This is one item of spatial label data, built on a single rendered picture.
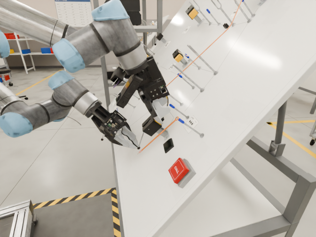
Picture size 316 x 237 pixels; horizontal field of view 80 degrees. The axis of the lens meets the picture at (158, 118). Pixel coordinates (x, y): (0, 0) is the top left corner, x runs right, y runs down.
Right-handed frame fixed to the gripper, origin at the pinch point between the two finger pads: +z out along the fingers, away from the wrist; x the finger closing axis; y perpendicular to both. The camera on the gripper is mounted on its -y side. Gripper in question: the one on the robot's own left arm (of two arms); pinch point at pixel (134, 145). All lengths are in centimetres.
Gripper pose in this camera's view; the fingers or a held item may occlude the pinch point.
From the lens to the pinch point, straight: 70.9
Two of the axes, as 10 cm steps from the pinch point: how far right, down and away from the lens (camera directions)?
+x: 5.7, -7.3, 3.8
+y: 3.7, -1.9, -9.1
